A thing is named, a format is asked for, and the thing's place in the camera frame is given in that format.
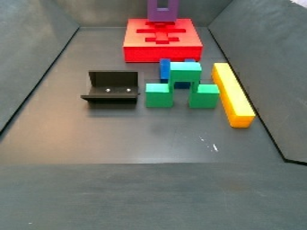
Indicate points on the black angle bracket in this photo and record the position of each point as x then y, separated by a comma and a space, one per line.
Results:
113, 85

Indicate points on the purple U-shaped block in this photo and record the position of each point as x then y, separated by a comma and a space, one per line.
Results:
163, 14

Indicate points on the green stepped block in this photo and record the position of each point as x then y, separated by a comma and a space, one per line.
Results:
181, 75

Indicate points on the yellow long bar block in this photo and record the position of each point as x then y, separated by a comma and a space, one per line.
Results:
237, 106

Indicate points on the red slotted board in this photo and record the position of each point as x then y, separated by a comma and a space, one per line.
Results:
151, 41

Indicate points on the blue block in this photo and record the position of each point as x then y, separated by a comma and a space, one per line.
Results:
165, 74

